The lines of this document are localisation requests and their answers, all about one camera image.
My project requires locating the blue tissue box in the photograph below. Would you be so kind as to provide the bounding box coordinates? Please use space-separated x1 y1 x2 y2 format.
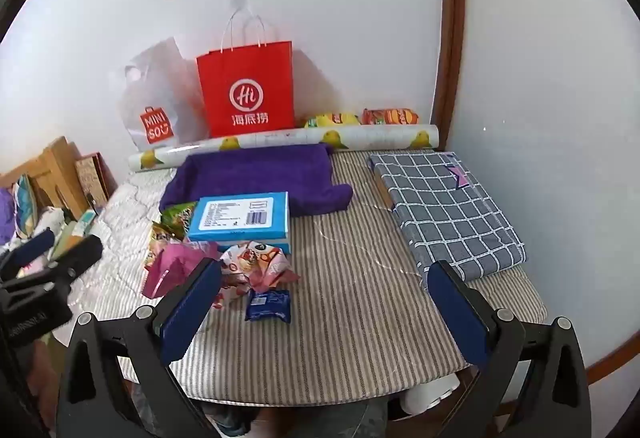
186 191 292 255

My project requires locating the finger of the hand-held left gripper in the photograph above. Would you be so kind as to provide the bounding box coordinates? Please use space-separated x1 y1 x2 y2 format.
0 231 56 269
47 235 103 280

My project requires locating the brown wooden door frame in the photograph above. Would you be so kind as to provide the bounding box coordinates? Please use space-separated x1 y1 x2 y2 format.
431 0 467 151

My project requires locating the magenta snack packet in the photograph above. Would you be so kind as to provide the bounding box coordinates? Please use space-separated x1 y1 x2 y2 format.
142 241 221 299

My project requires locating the grey checked folded cloth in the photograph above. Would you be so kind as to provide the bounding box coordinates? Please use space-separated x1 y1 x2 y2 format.
369 149 529 291

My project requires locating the yellow snack bag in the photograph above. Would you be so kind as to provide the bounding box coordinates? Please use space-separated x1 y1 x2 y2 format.
304 112 362 129

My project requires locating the yellow snack packet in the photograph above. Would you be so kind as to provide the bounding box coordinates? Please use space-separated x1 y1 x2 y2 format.
145 222 176 271

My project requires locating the orange snack bag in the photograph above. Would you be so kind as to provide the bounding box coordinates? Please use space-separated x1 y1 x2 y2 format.
361 108 420 125

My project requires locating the wooden chair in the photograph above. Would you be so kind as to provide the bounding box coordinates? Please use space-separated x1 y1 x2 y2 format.
0 135 91 219

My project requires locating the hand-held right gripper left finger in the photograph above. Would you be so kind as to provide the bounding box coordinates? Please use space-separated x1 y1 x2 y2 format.
55 257 223 438

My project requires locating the purple towel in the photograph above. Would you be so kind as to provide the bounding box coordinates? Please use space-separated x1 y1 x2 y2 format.
160 143 354 218

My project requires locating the green snack packet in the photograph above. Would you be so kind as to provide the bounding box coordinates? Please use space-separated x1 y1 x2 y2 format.
161 201 200 239

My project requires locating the white red strawberry snack packet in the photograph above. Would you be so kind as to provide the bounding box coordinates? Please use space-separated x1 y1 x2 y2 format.
212 278 251 311
220 241 301 291

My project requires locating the brown picture frame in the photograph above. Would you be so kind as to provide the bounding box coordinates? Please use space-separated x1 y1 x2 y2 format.
75 152 118 208

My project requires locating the striped quilt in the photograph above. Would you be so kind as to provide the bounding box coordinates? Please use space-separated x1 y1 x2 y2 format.
65 151 548 406

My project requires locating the small blue snack packet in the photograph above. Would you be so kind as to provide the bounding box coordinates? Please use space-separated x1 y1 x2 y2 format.
245 289 292 323

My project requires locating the lemon print paper roll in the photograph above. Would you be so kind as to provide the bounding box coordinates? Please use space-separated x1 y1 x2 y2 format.
127 123 441 171

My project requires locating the white plastic bag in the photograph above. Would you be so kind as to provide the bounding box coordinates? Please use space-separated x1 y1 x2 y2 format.
117 37 211 151

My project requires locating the red paper bag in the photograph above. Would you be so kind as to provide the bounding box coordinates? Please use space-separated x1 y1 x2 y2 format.
196 11 296 138

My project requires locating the floral bedding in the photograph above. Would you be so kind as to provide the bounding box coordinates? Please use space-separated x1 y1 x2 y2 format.
0 175 101 269

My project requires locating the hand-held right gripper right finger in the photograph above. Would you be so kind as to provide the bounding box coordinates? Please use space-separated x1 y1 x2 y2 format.
428 261 593 438

